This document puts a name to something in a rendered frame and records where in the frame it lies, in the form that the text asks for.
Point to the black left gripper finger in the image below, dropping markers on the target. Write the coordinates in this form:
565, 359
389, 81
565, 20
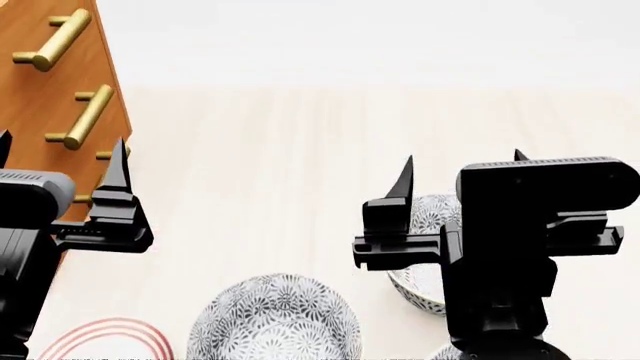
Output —
4, 150
117, 202

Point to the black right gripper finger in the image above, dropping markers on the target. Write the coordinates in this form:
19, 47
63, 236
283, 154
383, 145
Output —
390, 217
575, 219

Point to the wooden cabinet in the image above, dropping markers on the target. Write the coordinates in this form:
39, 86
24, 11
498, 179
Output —
30, 101

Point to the white plate with red rings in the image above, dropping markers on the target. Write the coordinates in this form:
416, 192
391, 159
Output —
107, 335

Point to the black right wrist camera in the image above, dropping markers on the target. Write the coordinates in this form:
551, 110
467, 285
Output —
550, 183

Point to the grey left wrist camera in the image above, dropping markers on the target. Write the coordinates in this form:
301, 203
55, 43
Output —
35, 187

